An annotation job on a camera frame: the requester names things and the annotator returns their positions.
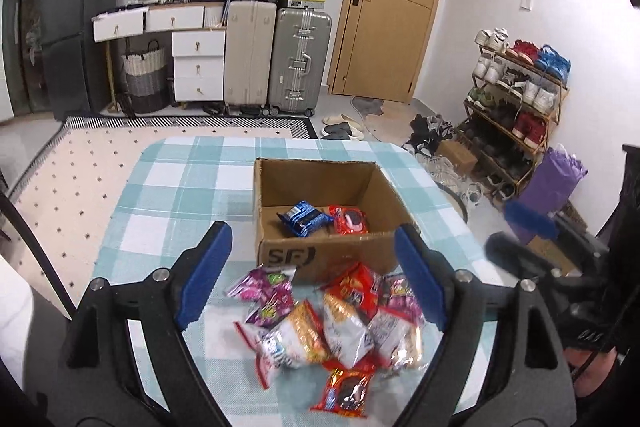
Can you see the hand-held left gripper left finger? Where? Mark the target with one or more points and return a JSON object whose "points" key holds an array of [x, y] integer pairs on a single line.
{"points": [[205, 277]]}

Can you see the dark grey refrigerator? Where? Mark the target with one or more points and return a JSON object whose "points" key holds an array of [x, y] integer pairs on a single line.
{"points": [[75, 32]]}

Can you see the beige slipper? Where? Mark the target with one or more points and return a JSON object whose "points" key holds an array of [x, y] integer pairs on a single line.
{"points": [[340, 120], [357, 132]]}

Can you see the white light switch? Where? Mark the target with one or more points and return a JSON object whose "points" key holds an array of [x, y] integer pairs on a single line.
{"points": [[525, 4]]}

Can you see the wooden shoe rack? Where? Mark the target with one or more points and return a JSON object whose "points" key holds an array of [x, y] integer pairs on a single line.
{"points": [[547, 119]]}

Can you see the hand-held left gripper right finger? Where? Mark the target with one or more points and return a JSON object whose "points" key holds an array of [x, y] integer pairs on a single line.
{"points": [[420, 277]]}

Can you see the flat cardboard carton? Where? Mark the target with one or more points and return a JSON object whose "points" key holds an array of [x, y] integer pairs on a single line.
{"points": [[560, 257]]}

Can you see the small cardboard box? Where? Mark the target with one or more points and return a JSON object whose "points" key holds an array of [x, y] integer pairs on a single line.
{"points": [[457, 157]]}

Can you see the purple packet with green print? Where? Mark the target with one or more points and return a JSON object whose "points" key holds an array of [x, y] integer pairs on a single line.
{"points": [[272, 309]]}

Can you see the pile of dark shoes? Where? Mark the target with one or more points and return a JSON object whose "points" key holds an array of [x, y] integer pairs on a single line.
{"points": [[430, 132]]}

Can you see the person's right forearm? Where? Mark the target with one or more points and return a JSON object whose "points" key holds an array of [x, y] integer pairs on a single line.
{"points": [[595, 372]]}

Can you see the wooden door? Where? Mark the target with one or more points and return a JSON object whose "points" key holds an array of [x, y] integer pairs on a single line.
{"points": [[395, 32]]}

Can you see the white and red snack packet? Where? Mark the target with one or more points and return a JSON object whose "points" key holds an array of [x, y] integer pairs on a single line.
{"points": [[295, 342]]}

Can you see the silver suitcase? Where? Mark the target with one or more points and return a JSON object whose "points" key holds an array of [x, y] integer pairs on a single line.
{"points": [[300, 62]]}

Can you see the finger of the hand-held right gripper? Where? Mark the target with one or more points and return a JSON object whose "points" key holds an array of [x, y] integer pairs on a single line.
{"points": [[510, 254], [530, 219]]}

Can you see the group of assorted shoes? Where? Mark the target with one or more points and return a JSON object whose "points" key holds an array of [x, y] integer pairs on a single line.
{"points": [[530, 92]]}

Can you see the dark glass door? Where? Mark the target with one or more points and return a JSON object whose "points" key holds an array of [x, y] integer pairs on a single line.
{"points": [[27, 42]]}

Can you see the beige suitcase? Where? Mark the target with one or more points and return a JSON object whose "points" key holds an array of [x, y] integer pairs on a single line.
{"points": [[250, 57]]}

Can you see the blue snack packet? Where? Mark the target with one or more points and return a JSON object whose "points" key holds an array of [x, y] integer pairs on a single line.
{"points": [[305, 218]]}

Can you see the red packet with dark print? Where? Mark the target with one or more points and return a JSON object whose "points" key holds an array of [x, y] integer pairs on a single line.
{"points": [[345, 387]]}

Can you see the woven laundry basket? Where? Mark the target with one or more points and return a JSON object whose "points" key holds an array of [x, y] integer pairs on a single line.
{"points": [[145, 77]]}

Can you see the purple packet with colourful print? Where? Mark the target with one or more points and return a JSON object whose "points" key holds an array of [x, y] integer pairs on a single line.
{"points": [[402, 294]]}

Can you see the brown cardboard box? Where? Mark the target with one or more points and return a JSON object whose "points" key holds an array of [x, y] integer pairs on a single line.
{"points": [[320, 257]]}

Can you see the yellow shoe box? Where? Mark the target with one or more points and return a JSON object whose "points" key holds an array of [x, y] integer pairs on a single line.
{"points": [[303, 0]]}

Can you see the pair of clear shoes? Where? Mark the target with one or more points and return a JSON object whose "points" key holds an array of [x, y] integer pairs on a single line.
{"points": [[455, 179]]}

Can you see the teal checked tablecloth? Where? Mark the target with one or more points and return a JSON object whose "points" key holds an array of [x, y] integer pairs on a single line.
{"points": [[190, 187]]}

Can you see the large red snack packet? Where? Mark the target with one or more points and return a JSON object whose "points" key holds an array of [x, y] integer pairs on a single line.
{"points": [[355, 289]]}

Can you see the black slipper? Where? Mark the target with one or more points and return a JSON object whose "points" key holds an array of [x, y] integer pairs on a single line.
{"points": [[334, 132]]}

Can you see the small red snack packet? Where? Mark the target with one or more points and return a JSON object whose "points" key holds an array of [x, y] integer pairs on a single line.
{"points": [[350, 221]]}

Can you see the white dresser with drawers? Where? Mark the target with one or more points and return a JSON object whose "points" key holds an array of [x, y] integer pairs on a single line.
{"points": [[197, 57]]}

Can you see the purple packet with white label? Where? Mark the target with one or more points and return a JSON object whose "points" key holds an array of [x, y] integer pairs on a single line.
{"points": [[250, 287]]}

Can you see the beige dotted rug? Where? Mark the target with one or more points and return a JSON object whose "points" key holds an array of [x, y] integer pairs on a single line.
{"points": [[65, 187]]}

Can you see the purple bag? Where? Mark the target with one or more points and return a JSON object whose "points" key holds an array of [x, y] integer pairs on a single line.
{"points": [[547, 187]]}

